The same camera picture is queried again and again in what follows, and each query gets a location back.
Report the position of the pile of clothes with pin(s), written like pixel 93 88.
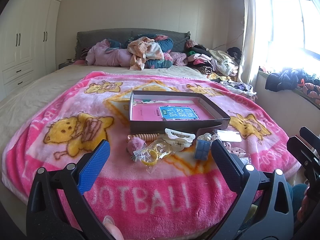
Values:
pixel 219 66

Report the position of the white hair claw clip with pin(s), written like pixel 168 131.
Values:
pixel 178 140

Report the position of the orange floral cloth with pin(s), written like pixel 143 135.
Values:
pixel 144 49

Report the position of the grey quilted headboard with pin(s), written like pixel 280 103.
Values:
pixel 87 39

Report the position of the pink cartoon bear blanket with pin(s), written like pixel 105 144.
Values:
pixel 262 139

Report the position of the sheer dotted ribbon bow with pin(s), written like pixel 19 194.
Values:
pixel 239 152

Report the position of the white wardrobe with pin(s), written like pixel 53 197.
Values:
pixel 28 42

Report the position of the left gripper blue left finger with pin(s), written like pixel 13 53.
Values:
pixel 93 164

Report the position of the cream curtain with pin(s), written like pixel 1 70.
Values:
pixel 248 70

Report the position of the dark blue floral quilt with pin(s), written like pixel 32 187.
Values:
pixel 166 45

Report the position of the dark clothes on windowsill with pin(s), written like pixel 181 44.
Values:
pixel 296 80

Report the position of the earrings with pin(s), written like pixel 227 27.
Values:
pixel 229 136

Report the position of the yellow rings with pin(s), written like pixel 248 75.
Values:
pixel 153 153

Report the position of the person's left hand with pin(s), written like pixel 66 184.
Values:
pixel 109 224

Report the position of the dark cardboard box tray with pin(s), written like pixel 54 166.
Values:
pixel 221 122

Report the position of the white pearl bead jewelry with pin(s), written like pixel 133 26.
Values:
pixel 208 137

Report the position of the blue small box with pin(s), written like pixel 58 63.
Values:
pixel 202 150

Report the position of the pink bedding bundle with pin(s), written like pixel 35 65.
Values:
pixel 108 53

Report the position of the window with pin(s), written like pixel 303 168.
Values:
pixel 295 25

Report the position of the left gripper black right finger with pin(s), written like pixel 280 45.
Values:
pixel 229 167

